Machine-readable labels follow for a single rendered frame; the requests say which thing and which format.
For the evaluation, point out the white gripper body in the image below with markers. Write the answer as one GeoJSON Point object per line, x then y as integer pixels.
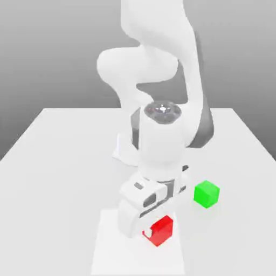
{"type": "Point", "coordinates": [127, 222]}

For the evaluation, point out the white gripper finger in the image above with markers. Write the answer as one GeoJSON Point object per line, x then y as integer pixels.
{"type": "Point", "coordinates": [148, 231]}

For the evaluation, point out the small red cube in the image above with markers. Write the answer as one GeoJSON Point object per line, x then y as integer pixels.
{"type": "Point", "coordinates": [162, 231]}

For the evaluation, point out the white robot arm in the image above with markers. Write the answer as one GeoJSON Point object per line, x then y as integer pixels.
{"type": "Point", "coordinates": [159, 142]}

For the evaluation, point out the small green cube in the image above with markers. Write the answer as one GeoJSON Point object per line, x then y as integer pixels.
{"type": "Point", "coordinates": [206, 194]}

